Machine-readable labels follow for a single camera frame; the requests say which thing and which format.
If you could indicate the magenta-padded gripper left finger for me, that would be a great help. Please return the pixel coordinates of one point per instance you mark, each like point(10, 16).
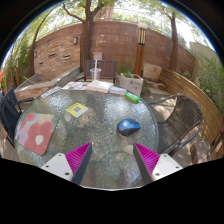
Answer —
point(60, 165)

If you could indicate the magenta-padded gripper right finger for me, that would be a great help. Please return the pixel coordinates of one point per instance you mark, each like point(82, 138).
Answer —
point(163, 165)

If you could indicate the blue and black computer mouse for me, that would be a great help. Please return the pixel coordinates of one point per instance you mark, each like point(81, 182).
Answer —
point(128, 127)

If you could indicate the pink floral mouse pad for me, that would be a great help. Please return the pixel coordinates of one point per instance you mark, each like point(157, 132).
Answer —
point(36, 132)

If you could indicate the brown wicker chair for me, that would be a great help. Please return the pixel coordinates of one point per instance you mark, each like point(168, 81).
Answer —
point(181, 120)

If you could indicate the yellow square card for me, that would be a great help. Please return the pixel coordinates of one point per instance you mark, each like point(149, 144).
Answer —
point(77, 109)

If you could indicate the black slatted chair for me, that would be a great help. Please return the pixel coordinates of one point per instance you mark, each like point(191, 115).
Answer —
point(8, 113)

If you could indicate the white printed sign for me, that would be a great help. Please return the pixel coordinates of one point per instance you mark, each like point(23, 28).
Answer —
point(51, 92)

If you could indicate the green tube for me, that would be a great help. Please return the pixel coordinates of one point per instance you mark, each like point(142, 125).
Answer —
point(132, 97)

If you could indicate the curved wooden slat fence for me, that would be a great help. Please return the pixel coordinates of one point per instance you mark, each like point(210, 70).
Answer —
point(196, 96)

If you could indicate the stone raised garden bed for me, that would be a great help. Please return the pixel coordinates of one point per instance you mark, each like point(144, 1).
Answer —
point(33, 87)

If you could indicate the white planter box with plants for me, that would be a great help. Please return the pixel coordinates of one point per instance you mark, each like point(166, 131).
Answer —
point(133, 85)

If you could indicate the pink thin book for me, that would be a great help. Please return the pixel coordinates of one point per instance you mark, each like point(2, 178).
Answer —
point(118, 90)

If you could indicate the beige stone block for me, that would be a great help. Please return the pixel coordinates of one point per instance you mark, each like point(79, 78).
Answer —
point(152, 71)

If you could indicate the clear plastic cup with straw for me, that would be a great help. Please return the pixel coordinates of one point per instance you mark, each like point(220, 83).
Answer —
point(95, 74)

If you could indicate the dark slatted-back chair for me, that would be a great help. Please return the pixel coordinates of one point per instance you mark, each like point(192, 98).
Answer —
point(108, 68)

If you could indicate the slender tree trunk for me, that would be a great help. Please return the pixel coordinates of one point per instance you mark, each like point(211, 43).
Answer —
point(174, 46)

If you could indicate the forked tree trunk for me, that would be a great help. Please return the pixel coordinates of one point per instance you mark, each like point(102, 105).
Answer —
point(86, 43)

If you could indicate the wooden garden lamp post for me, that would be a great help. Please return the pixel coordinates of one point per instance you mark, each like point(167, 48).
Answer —
point(140, 53)

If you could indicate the wall lamp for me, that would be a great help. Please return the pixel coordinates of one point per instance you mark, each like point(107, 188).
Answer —
point(35, 53)
point(75, 40)

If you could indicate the white wall box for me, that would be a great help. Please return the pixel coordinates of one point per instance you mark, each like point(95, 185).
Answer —
point(98, 56)

